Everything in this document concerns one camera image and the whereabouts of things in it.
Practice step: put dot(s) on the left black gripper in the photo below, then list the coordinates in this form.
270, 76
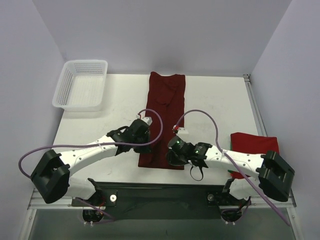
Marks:
144, 146

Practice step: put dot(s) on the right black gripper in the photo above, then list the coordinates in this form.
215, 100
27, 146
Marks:
173, 158

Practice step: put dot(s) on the dark red t shirt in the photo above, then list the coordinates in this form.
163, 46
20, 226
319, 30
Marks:
166, 96

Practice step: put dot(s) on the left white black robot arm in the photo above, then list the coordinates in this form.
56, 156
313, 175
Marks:
54, 174

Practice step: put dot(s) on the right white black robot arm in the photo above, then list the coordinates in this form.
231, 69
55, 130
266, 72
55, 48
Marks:
268, 172

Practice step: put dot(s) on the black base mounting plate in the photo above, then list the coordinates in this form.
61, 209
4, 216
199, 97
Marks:
146, 201

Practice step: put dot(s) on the folded bright red t shirt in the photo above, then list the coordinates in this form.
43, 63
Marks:
253, 144

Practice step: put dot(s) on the white plastic mesh basket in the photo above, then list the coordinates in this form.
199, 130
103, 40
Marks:
81, 86

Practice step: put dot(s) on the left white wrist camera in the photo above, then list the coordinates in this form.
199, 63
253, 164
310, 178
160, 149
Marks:
148, 120

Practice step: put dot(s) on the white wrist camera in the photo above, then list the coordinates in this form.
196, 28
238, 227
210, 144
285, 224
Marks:
180, 131
148, 120

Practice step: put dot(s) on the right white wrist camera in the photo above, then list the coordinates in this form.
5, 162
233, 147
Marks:
180, 131

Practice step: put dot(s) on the aluminium front rail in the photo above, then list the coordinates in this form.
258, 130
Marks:
37, 202

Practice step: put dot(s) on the aluminium rail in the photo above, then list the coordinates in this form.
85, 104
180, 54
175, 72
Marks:
37, 202
254, 106

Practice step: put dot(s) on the aluminium right side rail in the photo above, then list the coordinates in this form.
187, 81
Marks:
254, 106

